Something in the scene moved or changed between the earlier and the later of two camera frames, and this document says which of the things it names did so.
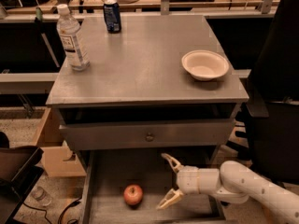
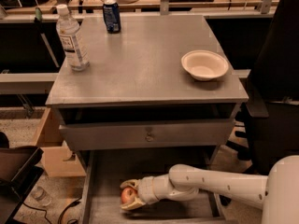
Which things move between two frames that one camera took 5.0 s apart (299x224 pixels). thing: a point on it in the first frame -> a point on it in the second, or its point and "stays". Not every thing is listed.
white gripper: (188, 180) -> (147, 190)
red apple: (133, 195) stays
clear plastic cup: (40, 195) stays
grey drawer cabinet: (135, 103) stays
